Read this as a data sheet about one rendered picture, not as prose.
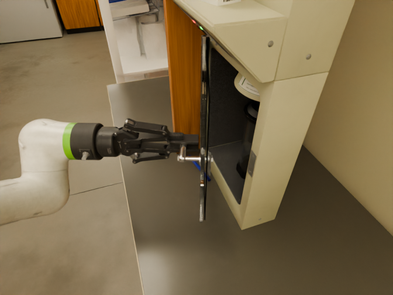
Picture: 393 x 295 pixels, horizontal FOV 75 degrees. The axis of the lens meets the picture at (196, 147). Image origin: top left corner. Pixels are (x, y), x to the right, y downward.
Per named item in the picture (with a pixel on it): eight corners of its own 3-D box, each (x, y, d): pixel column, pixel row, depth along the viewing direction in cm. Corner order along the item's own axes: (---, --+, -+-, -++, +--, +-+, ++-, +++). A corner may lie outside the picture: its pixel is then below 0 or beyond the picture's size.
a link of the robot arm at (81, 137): (81, 113, 65) (91, 141, 71) (62, 144, 56) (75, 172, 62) (105, 113, 64) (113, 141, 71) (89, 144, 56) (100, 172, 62)
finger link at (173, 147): (169, 148, 63) (169, 151, 63) (198, 149, 63) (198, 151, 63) (171, 140, 65) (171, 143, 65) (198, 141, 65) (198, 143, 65)
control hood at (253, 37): (206, 24, 65) (207, -23, 59) (275, 82, 43) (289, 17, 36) (162, 28, 62) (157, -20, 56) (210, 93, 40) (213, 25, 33)
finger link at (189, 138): (170, 136, 64) (170, 133, 63) (198, 136, 64) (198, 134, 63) (169, 144, 62) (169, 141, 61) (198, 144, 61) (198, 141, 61)
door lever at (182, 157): (201, 140, 66) (201, 131, 64) (200, 166, 59) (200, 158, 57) (180, 139, 66) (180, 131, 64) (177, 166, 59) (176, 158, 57)
